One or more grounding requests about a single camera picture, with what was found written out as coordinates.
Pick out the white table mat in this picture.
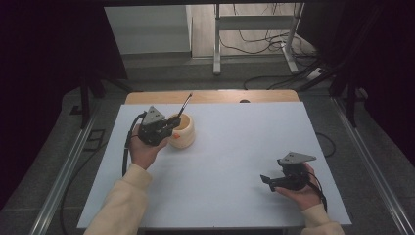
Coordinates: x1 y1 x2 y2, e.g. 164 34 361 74
76 101 353 230

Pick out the white metal stand frame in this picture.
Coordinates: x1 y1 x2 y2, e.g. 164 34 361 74
212 3 306 76

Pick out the aluminium rail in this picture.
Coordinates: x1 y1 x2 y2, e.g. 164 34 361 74
28 116 100 235
330 97 415 235

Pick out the black pen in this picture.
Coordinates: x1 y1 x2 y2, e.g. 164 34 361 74
176 92 194 119

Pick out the cream pen holder orange dot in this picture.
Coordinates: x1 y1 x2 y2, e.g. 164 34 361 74
166 112 197 150

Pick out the person's right hand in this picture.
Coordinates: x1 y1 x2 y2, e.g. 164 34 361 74
274 162 323 212

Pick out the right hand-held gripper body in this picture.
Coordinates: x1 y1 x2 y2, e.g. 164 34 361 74
271 151 318 192

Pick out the black floor cable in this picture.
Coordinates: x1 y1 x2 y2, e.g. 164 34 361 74
242 67 322 91

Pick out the tangle of black floor cables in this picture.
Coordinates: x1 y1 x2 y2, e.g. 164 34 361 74
217 3 317 60

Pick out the person's left hand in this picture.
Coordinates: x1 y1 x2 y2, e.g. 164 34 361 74
127 122 170 171

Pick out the black metal stand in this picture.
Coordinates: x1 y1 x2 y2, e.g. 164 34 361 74
69 72 135 129
327 62 370 129

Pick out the white power strip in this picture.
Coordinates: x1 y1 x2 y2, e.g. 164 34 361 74
305 67 325 81

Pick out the thin black cable loop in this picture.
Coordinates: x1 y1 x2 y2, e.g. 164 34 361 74
314 131 338 159

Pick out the left hand-held gripper black cable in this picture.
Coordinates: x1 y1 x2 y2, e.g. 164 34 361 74
121 110 149 177

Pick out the hand-held gripper black cable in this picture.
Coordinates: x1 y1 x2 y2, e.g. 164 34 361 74
121 110 149 177
305 170 329 213

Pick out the right hand-held gripper black cable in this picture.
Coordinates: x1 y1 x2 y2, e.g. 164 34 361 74
305 170 329 213

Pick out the grey white panel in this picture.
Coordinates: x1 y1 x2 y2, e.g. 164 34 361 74
104 4 192 56

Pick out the wooden table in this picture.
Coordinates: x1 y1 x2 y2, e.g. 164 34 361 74
124 89 300 106

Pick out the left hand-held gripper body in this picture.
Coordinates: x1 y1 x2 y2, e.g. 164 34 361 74
137 105 174 147

